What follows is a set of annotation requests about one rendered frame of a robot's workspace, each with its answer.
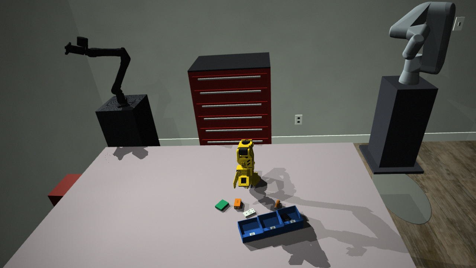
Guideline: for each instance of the white domino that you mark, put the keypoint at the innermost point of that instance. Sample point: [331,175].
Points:
[249,212]

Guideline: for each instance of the orange 9 v battery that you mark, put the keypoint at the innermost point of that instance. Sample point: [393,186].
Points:
[237,203]

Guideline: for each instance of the blue rack of three bins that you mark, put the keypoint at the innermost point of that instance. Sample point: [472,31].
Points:
[270,224]

